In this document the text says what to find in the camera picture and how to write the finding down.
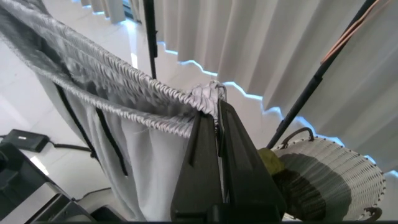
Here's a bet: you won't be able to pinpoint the olive green garment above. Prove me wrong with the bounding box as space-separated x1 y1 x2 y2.
257 147 285 177

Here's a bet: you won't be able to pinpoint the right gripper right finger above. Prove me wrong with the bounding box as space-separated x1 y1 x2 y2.
216 99 287 223

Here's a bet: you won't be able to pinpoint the black cable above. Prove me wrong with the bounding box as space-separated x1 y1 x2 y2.
48 141 93 154

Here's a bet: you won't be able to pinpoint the pale grey shorts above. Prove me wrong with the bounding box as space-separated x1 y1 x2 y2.
0 0 228 222

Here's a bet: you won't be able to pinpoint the black power adapter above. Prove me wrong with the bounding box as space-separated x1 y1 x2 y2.
1 128 50 153

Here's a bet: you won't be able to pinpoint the pink clothes hanger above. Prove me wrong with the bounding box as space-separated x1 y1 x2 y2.
320 0 382 65

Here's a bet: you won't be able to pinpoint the white curtain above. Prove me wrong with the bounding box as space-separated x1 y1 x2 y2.
129 0 398 174
79 0 127 25

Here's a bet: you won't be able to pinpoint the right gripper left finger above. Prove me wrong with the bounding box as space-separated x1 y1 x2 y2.
170 110 225 223

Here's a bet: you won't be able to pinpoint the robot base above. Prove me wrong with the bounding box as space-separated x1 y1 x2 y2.
0 142 125 222

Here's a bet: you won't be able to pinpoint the white laundry basket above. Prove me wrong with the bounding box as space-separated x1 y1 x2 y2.
270 126 387 222

